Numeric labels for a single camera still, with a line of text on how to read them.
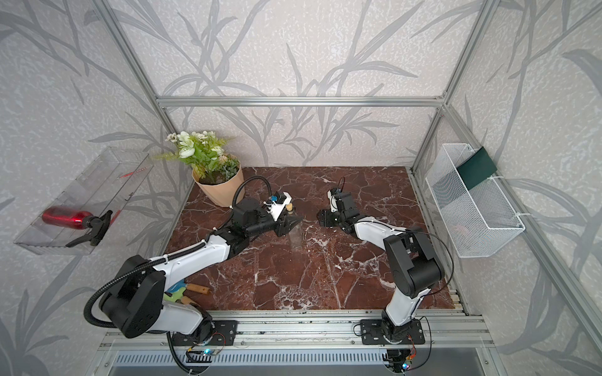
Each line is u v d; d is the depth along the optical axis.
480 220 0.59
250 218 0.66
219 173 0.98
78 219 0.55
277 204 0.69
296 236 0.96
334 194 0.88
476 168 0.72
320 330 0.76
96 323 0.42
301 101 0.96
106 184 0.75
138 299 0.42
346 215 0.74
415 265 0.47
